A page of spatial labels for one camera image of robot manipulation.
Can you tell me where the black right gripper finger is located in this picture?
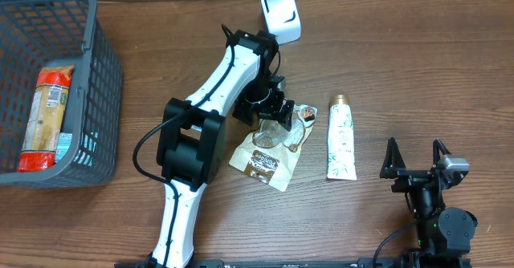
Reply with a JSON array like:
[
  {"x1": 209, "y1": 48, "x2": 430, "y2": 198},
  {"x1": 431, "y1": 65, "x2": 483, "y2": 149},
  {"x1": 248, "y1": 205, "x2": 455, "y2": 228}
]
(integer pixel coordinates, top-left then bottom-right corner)
[
  {"x1": 381, "y1": 137, "x2": 406, "y2": 172},
  {"x1": 433, "y1": 138, "x2": 450, "y2": 164}
]

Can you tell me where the white bamboo print tube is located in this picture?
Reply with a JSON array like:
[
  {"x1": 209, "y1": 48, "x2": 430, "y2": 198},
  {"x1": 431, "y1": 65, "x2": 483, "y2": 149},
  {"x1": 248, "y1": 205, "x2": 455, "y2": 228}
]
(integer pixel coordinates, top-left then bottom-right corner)
[{"x1": 327, "y1": 95, "x2": 357, "y2": 181}]

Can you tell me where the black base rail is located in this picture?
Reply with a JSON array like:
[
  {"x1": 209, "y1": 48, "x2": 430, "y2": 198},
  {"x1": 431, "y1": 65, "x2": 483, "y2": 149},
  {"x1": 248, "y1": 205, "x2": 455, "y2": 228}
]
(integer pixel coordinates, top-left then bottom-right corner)
[{"x1": 114, "y1": 258, "x2": 473, "y2": 268}]

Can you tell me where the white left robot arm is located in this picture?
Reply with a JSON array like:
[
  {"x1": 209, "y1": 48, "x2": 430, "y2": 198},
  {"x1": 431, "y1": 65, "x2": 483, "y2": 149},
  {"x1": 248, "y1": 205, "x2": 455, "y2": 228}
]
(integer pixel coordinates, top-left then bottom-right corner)
[{"x1": 142, "y1": 29, "x2": 294, "y2": 267}]

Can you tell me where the clear brown snack bag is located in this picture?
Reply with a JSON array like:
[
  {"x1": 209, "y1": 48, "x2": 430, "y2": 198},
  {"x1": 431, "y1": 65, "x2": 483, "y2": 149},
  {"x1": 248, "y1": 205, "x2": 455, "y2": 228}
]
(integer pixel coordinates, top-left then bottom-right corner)
[{"x1": 229, "y1": 104, "x2": 317, "y2": 192}]

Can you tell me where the white barcode scanner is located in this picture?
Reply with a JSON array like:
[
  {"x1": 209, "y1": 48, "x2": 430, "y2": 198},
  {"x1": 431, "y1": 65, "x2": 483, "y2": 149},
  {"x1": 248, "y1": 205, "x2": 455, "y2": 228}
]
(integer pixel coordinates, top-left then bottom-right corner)
[{"x1": 260, "y1": 0, "x2": 301, "y2": 44}]

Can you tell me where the orange pasta package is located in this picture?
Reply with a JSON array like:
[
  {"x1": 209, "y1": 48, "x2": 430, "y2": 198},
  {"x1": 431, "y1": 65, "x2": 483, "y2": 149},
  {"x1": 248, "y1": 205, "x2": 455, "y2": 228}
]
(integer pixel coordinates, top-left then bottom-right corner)
[{"x1": 18, "y1": 65, "x2": 75, "y2": 173}]

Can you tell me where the grey plastic basket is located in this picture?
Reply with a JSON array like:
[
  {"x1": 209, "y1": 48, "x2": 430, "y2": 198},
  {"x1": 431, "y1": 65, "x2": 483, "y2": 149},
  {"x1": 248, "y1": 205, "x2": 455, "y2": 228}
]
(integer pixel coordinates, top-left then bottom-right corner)
[{"x1": 1, "y1": 0, "x2": 123, "y2": 189}]

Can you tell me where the teal snack bar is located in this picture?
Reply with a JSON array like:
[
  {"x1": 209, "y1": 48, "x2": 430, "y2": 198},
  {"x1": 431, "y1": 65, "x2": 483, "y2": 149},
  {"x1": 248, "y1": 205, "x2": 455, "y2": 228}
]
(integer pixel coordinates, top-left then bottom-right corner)
[{"x1": 55, "y1": 132, "x2": 73, "y2": 163}]

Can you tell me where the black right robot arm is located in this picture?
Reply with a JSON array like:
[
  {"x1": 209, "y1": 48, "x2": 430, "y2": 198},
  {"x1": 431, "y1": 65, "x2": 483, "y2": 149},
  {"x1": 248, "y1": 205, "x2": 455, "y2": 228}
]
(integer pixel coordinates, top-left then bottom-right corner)
[{"x1": 372, "y1": 137, "x2": 478, "y2": 268}]

